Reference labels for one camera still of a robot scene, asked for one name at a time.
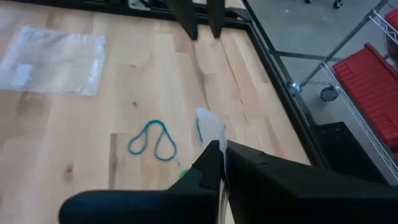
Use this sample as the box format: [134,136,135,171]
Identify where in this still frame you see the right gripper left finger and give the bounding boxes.
[58,139,223,224]

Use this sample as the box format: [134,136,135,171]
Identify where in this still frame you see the black aluminium table frame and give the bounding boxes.
[0,0,345,170]

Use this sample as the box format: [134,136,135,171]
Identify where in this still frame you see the teal rubber band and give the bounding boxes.
[127,119,178,162]

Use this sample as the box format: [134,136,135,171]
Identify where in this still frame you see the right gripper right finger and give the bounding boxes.
[226,139,398,224]

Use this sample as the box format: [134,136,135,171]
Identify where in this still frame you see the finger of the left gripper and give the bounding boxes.
[206,0,226,39]
[167,0,199,40]

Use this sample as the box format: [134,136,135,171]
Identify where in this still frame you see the red plastic storage bin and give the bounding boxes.
[331,42,398,154]

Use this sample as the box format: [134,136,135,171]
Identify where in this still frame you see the blue rubber band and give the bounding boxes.
[195,117,205,143]

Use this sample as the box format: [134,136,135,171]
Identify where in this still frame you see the black perforated metal case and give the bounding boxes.
[310,121,389,185]

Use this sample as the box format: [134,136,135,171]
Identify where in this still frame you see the clear plastic zip bag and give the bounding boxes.
[0,26,107,96]
[195,107,231,224]

